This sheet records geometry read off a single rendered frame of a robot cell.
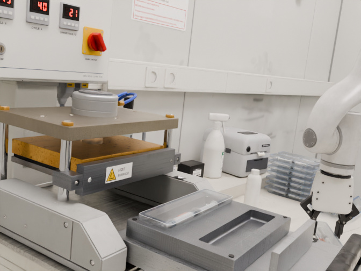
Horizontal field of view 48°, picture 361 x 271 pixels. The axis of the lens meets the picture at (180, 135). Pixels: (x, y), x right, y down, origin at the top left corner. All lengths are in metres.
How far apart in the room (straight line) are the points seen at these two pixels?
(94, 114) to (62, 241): 0.22
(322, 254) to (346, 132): 0.50
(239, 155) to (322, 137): 0.67
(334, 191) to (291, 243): 0.59
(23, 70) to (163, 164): 0.30
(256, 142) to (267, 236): 1.11
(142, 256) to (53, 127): 0.22
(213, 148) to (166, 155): 0.82
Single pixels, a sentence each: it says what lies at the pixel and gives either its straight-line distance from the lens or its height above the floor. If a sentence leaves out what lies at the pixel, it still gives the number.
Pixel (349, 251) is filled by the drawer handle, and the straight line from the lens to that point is 0.55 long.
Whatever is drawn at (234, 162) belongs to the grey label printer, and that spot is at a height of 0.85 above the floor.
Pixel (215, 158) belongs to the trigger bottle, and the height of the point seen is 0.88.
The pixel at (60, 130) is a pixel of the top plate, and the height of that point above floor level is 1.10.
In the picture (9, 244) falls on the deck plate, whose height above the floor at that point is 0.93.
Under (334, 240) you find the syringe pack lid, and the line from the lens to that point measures 1.14.
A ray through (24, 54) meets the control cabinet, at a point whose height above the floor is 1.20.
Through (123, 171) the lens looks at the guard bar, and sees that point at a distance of 0.66.
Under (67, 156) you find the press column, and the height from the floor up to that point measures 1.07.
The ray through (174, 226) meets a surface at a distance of 0.55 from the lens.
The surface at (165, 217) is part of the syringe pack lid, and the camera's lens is 0.57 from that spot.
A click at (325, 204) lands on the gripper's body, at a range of 1.12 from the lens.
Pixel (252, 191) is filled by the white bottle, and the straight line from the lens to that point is 1.38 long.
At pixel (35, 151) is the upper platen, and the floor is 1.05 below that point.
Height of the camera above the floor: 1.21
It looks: 10 degrees down
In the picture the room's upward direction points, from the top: 6 degrees clockwise
